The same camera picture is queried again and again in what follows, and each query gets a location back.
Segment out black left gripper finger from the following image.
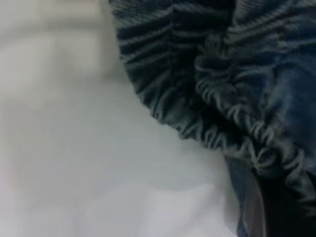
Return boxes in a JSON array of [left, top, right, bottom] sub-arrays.
[[243, 172, 316, 237]]

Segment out blue denim children's pants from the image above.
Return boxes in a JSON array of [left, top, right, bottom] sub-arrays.
[[108, 0, 316, 237]]

